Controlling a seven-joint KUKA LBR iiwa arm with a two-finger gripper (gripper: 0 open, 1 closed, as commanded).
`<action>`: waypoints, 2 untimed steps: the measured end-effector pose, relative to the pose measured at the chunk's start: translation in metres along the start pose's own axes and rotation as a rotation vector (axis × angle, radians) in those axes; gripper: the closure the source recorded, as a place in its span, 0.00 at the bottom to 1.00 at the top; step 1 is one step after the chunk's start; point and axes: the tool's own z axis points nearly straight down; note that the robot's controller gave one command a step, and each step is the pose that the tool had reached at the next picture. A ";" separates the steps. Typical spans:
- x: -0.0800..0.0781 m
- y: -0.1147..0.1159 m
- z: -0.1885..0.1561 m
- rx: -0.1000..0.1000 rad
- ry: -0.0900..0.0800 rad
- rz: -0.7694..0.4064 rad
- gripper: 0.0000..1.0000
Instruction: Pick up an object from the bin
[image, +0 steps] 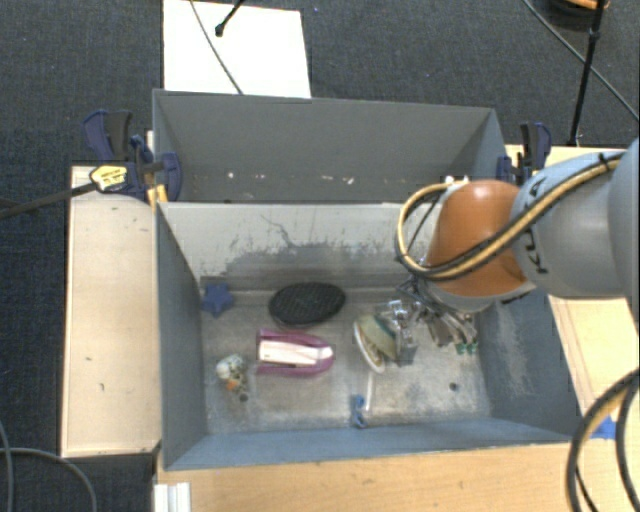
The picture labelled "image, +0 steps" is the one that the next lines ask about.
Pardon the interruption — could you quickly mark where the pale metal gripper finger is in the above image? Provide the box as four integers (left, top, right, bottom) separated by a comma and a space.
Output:
386, 298, 413, 332
396, 319, 420, 367

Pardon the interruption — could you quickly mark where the black round mesh disc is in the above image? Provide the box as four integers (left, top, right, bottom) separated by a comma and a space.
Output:
267, 281, 348, 329

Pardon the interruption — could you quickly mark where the purple and white stapler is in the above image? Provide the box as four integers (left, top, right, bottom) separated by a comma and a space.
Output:
255, 327, 337, 378

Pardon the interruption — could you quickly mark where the white and orange toy animal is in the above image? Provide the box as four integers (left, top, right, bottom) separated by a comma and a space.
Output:
215, 353, 251, 403

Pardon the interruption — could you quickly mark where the blue star-shaped toy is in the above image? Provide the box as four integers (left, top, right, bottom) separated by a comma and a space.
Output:
201, 281, 236, 319

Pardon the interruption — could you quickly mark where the grey metal bin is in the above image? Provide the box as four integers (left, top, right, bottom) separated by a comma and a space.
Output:
151, 88, 582, 472

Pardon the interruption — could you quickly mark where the pale wood flat board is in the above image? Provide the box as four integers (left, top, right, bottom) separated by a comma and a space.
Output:
59, 164, 164, 459

